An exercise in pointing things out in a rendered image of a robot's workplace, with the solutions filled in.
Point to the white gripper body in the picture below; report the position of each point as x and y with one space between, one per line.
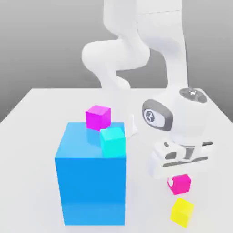
160 171

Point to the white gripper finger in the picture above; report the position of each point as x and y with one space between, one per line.
170 181

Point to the small pink cube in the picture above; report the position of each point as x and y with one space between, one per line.
181 184

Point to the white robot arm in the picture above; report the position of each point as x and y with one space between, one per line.
125 54

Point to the small yellow cube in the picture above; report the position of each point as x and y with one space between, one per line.
182 212

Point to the small cyan cube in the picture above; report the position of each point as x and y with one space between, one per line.
113 142

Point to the small magenta cube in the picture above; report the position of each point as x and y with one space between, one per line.
98 117

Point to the large blue box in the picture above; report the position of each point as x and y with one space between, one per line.
91 182

